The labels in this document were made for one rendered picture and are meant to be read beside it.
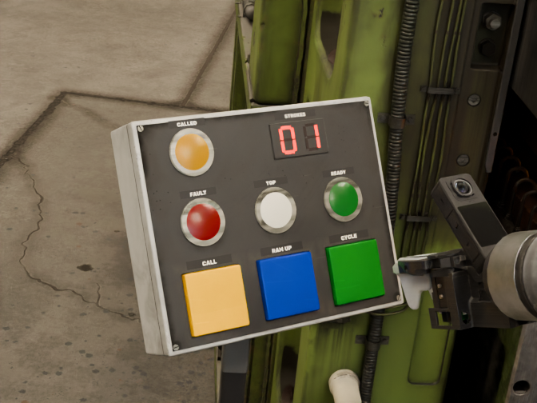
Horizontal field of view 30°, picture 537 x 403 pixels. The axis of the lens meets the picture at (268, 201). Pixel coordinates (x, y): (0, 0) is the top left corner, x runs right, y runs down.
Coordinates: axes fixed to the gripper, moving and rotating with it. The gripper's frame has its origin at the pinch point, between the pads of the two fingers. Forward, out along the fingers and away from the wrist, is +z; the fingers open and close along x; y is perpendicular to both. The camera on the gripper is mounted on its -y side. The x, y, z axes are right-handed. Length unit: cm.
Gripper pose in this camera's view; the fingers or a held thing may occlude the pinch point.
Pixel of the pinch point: (402, 261)
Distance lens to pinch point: 121.0
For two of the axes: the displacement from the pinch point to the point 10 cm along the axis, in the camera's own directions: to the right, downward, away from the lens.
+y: 1.6, 9.9, -0.1
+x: 8.8, -1.4, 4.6
